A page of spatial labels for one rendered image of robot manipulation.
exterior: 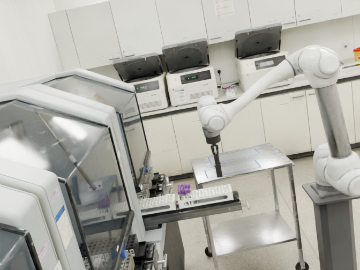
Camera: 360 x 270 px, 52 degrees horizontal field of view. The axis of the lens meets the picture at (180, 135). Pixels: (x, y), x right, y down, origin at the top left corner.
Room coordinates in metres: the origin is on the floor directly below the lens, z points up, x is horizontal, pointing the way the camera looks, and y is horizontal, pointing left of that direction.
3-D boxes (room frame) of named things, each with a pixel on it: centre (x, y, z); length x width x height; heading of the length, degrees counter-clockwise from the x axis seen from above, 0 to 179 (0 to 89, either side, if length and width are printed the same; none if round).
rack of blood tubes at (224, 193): (1.87, -0.07, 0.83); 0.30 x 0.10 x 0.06; 86
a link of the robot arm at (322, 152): (1.91, -0.78, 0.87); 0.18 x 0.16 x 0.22; 2
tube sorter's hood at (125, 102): (2.14, 0.50, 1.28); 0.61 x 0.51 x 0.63; 176
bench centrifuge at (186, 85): (4.47, -0.27, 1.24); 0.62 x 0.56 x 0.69; 176
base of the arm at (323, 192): (1.94, -0.79, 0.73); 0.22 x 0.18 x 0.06; 176
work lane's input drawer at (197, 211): (1.88, 0.07, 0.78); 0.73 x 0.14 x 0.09; 86
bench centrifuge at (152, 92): (4.50, 0.32, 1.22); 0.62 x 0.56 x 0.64; 174
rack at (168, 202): (1.89, 0.25, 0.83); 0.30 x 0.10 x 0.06; 86
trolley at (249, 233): (2.35, -0.35, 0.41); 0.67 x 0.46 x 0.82; 92
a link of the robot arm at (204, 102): (1.85, -0.17, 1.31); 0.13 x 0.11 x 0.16; 2
